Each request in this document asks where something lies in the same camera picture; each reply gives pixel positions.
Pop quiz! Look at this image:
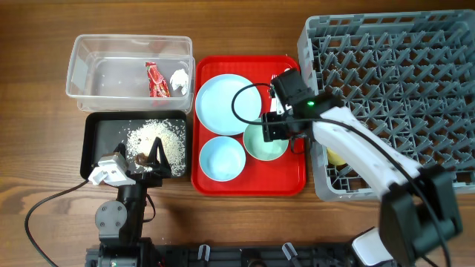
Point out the brown food scrap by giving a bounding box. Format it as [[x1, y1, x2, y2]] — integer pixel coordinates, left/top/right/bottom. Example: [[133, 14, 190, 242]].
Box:
[[135, 153, 149, 166]]

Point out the white rice pile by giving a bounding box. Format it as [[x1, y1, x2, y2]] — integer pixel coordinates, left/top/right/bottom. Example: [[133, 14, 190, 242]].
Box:
[[125, 119, 186, 177]]

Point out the green bowl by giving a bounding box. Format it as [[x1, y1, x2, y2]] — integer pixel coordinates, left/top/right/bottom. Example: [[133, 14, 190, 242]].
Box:
[[243, 125, 289, 161]]

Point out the small blue bowl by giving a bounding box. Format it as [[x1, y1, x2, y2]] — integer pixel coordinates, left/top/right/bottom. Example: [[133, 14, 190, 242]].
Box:
[[199, 136, 246, 182]]

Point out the yellow cup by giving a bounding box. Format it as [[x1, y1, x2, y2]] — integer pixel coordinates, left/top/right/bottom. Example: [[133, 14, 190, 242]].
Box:
[[327, 148, 346, 166]]

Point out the light blue plate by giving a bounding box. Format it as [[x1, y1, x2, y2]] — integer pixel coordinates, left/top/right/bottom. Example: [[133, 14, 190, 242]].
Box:
[[195, 74, 262, 136]]

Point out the red snack wrapper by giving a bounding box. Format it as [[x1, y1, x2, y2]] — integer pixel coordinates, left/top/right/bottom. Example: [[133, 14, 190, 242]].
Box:
[[145, 62, 171, 98]]

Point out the white tissue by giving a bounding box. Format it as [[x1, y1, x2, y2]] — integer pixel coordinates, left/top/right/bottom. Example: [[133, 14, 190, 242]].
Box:
[[170, 69, 189, 96]]

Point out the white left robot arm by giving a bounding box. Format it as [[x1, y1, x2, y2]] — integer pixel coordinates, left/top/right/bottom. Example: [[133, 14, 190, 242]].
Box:
[[85, 137, 171, 267]]

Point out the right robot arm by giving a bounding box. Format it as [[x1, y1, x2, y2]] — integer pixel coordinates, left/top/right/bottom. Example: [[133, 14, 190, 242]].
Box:
[[261, 68, 462, 266]]

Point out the black waste tray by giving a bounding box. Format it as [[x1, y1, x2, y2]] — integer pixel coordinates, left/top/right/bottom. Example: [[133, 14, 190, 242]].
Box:
[[80, 111, 190, 179]]

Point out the grey dishwasher rack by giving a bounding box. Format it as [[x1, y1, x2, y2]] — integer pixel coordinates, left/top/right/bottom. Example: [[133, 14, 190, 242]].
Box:
[[297, 10, 474, 194]]

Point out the white plastic fork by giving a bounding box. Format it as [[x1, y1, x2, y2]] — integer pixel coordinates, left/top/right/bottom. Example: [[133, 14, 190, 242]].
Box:
[[269, 91, 277, 112]]

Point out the red plastic tray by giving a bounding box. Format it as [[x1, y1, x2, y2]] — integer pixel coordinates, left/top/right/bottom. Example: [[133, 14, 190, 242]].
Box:
[[191, 55, 307, 197]]

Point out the clear plastic bin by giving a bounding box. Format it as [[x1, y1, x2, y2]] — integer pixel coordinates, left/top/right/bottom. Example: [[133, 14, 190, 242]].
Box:
[[65, 34, 195, 113]]

